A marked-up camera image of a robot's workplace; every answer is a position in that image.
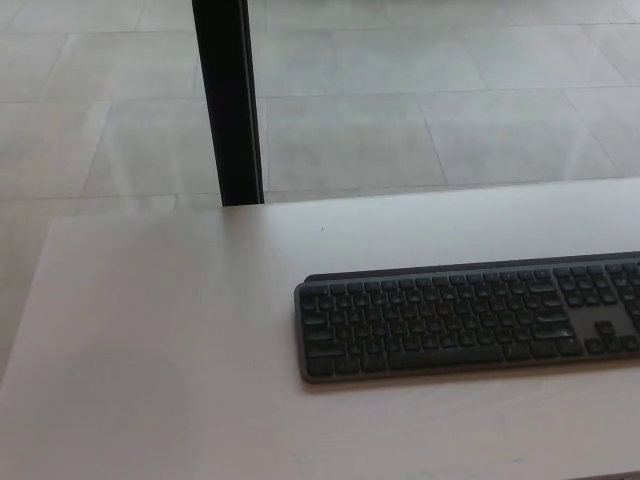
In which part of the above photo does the black wireless keyboard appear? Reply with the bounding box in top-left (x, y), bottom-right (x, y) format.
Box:
top-left (293, 250), bottom-right (640, 385)

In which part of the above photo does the black vertical metal post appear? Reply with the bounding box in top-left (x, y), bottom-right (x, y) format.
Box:
top-left (191, 0), bottom-right (266, 208)

